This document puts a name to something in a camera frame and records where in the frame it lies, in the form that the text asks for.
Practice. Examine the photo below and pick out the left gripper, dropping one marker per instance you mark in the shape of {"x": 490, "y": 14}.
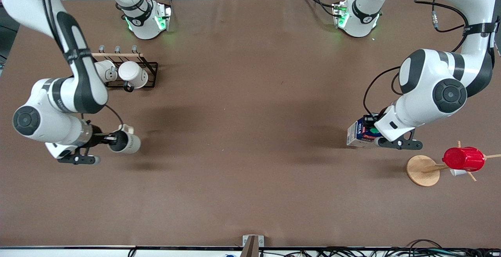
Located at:
{"x": 369, "y": 121}

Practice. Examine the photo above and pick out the wooden mug tree stand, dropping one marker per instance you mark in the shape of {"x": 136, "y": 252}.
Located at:
{"x": 422, "y": 171}

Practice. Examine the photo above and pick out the blue milk carton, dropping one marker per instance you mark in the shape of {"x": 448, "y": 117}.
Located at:
{"x": 357, "y": 133}

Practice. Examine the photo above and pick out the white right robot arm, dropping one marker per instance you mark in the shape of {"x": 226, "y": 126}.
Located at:
{"x": 78, "y": 88}

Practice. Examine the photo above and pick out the metal bracket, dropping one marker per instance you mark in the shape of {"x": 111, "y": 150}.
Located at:
{"x": 254, "y": 245}

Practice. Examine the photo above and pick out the red plastic cup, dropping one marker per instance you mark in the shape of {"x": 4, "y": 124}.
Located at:
{"x": 464, "y": 159}

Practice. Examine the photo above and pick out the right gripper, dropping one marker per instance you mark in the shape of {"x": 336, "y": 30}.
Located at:
{"x": 96, "y": 138}

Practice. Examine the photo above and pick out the small white cup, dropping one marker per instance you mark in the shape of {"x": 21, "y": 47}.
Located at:
{"x": 457, "y": 173}

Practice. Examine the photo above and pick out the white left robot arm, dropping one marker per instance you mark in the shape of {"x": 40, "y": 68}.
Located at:
{"x": 450, "y": 92}

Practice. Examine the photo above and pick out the white mug with print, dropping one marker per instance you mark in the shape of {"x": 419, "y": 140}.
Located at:
{"x": 131, "y": 143}

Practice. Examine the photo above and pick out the white table edge rail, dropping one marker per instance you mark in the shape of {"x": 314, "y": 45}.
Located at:
{"x": 117, "y": 251}

